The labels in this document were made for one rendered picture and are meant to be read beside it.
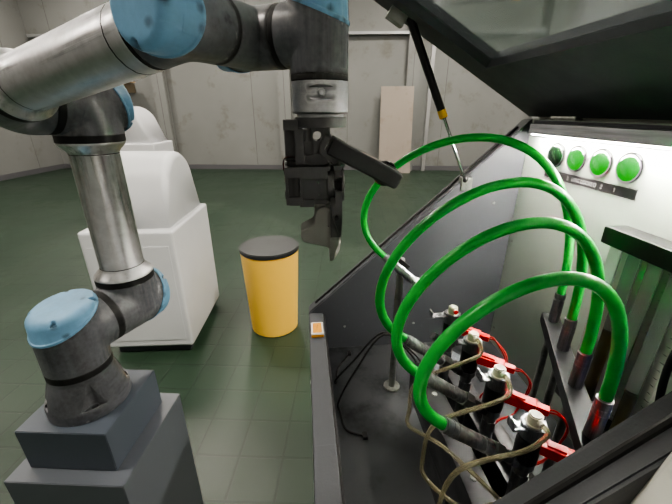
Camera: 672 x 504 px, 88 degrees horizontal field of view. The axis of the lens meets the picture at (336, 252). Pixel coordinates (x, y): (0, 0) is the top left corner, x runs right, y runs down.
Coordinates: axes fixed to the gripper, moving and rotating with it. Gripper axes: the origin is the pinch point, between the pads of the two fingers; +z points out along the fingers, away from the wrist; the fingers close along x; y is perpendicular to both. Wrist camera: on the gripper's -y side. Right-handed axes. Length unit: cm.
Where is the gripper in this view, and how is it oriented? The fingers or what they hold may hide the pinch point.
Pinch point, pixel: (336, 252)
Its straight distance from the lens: 55.1
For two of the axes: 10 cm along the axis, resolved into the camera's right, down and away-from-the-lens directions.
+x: 0.9, 3.7, -9.2
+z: 0.0, 9.3, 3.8
